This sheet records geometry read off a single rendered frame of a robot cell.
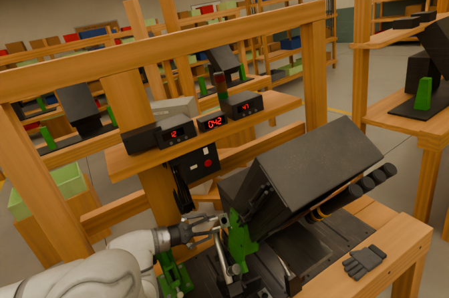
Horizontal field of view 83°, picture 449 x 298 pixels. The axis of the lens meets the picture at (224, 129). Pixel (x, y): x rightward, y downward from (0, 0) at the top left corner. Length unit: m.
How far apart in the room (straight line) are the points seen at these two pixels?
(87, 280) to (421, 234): 1.40
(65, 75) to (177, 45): 0.41
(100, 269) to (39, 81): 0.74
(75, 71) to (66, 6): 9.74
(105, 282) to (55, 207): 0.81
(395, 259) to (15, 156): 1.52
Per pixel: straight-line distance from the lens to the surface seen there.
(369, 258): 1.36
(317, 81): 1.51
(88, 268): 0.42
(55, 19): 10.69
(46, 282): 0.45
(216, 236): 1.21
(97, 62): 1.02
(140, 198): 1.32
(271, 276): 1.31
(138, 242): 0.99
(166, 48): 1.05
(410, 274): 1.74
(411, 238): 1.52
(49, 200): 1.17
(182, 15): 8.32
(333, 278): 1.31
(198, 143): 1.03
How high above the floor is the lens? 1.98
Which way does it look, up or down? 24 degrees down
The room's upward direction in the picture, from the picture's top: 12 degrees counter-clockwise
